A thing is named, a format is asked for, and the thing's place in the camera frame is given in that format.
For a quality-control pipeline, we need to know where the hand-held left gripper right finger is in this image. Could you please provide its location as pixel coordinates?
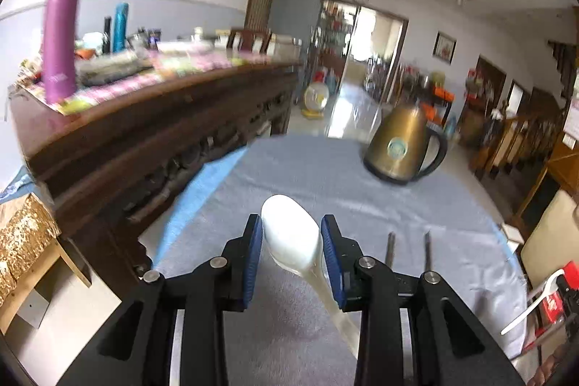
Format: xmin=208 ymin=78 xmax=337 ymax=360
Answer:
xmin=321 ymin=214 xmax=528 ymax=386

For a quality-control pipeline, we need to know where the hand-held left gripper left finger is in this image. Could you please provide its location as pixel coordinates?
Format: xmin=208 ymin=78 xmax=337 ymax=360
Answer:
xmin=56 ymin=214 xmax=264 ymax=386

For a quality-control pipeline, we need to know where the white plastic spoon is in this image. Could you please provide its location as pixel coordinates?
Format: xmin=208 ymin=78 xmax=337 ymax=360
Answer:
xmin=501 ymin=271 xmax=567 ymax=335
xmin=261 ymin=195 xmax=360 ymax=360

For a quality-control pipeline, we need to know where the grey table cloth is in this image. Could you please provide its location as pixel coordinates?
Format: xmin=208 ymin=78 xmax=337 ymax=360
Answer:
xmin=154 ymin=135 xmax=530 ymax=386

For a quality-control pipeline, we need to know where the blue table cloth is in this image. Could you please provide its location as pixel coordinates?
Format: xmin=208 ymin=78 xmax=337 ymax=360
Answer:
xmin=151 ymin=144 xmax=254 ymax=267

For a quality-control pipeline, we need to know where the gold electric kettle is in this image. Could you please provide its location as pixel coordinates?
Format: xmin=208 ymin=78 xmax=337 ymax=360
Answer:
xmin=364 ymin=103 xmax=448 ymax=186

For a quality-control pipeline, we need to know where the light wooden stool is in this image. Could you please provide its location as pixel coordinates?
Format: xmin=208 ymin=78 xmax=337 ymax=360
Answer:
xmin=13 ymin=232 xmax=92 ymax=330

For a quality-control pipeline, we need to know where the dark wooden sideboard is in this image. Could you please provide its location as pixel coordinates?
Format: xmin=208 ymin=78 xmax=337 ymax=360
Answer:
xmin=9 ymin=60 xmax=304 ymax=310

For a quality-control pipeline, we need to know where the floral table cover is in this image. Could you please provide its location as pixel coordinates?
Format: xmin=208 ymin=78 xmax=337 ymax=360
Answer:
xmin=50 ymin=44 xmax=281 ymax=115

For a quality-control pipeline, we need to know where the glass display cabinet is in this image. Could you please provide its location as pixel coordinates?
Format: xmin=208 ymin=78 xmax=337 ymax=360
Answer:
xmin=317 ymin=0 xmax=350 ymax=97

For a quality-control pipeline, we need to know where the wooden stair railing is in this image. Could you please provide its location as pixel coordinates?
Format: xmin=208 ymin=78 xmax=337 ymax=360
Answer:
xmin=475 ymin=110 xmax=562 ymax=183

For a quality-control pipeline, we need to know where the cream chair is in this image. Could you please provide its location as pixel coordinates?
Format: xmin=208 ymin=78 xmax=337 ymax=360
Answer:
xmin=520 ymin=189 xmax=579 ymax=278

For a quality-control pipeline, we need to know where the red box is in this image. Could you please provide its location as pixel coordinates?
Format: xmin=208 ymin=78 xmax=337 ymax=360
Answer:
xmin=534 ymin=277 xmax=579 ymax=351

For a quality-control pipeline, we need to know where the grey refrigerator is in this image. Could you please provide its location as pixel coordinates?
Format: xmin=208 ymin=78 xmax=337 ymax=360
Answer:
xmin=270 ymin=0 xmax=329 ymax=106

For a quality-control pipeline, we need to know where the teal water bottle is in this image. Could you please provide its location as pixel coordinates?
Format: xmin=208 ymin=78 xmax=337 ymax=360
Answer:
xmin=112 ymin=3 xmax=130 ymax=53

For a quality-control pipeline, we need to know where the purple water bottle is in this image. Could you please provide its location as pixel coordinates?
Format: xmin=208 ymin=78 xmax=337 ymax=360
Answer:
xmin=41 ymin=0 xmax=86 ymax=104

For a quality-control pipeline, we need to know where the framed wall picture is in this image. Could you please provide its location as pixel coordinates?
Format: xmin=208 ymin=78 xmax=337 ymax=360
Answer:
xmin=433 ymin=31 xmax=457 ymax=65

